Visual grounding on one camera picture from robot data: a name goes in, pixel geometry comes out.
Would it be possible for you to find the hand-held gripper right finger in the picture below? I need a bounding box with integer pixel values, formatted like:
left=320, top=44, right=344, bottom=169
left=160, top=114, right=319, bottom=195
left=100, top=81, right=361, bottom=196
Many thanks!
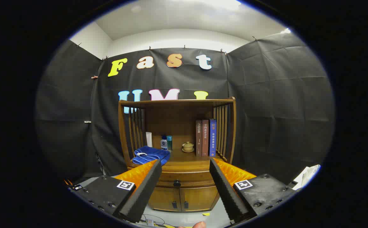
left=209, top=158, right=298, bottom=223

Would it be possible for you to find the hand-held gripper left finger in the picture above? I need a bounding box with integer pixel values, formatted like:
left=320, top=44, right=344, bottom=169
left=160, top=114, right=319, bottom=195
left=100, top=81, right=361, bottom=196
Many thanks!
left=70, top=159, right=162, bottom=223

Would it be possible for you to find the wooden drawer with black knob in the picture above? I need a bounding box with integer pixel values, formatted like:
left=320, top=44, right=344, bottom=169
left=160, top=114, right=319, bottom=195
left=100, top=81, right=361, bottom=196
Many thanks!
left=156, top=171, right=216, bottom=188

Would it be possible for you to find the wooden countertop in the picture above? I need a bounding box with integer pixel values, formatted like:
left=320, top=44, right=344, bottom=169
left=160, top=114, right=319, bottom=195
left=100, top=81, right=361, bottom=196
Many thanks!
left=130, top=148, right=229, bottom=172

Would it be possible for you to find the wooden cabinet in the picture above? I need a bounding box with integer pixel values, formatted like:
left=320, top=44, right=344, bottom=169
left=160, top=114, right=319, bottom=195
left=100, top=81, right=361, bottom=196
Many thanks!
left=118, top=97, right=237, bottom=212

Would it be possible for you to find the folded blue towel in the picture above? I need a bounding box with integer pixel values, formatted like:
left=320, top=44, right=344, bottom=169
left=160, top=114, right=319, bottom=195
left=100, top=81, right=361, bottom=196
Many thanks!
left=132, top=146, right=171, bottom=166

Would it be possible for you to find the blue book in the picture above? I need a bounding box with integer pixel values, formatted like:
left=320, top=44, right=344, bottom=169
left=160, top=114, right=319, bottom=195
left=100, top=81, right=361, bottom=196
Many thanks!
left=209, top=119, right=217, bottom=157

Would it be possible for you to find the reddish brown book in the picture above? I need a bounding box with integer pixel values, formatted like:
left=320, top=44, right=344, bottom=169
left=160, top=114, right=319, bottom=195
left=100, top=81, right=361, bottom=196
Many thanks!
left=202, top=119, right=209, bottom=156

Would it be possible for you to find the dark brown book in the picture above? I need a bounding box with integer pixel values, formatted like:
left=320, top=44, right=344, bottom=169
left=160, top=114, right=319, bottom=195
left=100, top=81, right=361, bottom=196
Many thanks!
left=196, top=120, right=203, bottom=157

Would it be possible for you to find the white box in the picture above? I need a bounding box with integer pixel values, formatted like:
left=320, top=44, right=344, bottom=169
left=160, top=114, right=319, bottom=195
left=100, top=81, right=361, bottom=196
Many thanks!
left=293, top=165, right=321, bottom=190

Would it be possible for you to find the black backdrop cloth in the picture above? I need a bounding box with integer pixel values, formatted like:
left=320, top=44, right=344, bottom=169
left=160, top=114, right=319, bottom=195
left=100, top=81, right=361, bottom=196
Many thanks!
left=35, top=32, right=335, bottom=184

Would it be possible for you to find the tangle of thin cables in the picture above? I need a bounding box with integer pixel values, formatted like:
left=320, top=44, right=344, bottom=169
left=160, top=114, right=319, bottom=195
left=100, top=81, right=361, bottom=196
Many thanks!
left=140, top=214, right=168, bottom=228

